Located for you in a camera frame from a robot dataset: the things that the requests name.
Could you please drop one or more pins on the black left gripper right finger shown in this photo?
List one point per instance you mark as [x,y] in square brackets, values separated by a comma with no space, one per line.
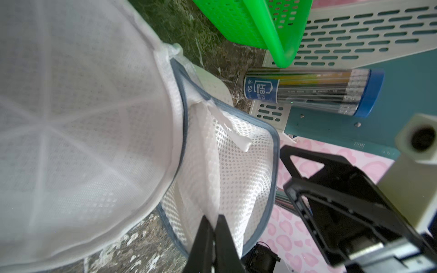
[227,259]

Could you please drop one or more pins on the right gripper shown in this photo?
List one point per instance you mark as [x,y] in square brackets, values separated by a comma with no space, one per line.
[384,227]

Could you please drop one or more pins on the white mesh laundry bag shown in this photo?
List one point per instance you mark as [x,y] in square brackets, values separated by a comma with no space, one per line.
[101,123]

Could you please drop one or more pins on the pencil tube blue lid standing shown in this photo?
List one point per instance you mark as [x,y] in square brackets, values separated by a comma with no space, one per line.
[350,92]

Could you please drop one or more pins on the green plastic basket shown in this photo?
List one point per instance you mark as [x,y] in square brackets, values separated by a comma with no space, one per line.
[277,26]

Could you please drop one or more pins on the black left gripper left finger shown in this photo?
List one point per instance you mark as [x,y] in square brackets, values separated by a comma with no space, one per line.
[200,259]

